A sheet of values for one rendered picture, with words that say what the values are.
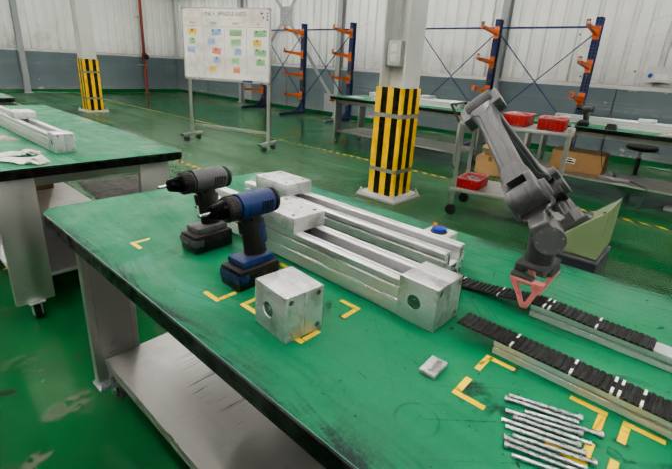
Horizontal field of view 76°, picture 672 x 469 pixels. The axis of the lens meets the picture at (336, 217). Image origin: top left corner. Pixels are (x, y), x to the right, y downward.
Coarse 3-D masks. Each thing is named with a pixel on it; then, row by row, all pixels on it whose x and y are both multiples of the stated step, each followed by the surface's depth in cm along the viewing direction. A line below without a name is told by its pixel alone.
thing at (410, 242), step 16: (320, 208) 128; (336, 208) 133; (352, 208) 130; (336, 224) 125; (352, 224) 120; (368, 224) 117; (384, 224) 122; (400, 224) 119; (368, 240) 117; (384, 240) 113; (400, 240) 110; (416, 240) 108; (432, 240) 112; (448, 240) 110; (416, 256) 107; (432, 256) 105; (448, 256) 104
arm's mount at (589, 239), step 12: (612, 204) 132; (600, 216) 121; (612, 216) 127; (576, 228) 126; (588, 228) 124; (600, 228) 122; (612, 228) 135; (576, 240) 127; (588, 240) 125; (600, 240) 123; (576, 252) 127; (588, 252) 125; (600, 252) 127
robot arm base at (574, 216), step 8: (568, 200) 132; (552, 208) 133; (560, 208) 131; (568, 208) 131; (576, 208) 130; (568, 216) 130; (576, 216) 129; (584, 216) 127; (592, 216) 128; (568, 224) 130; (576, 224) 129
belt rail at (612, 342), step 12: (540, 312) 92; (552, 312) 90; (552, 324) 91; (564, 324) 89; (576, 324) 87; (588, 336) 86; (600, 336) 85; (612, 336) 83; (612, 348) 84; (624, 348) 82; (636, 348) 81; (660, 348) 79; (648, 360) 80; (660, 360) 79
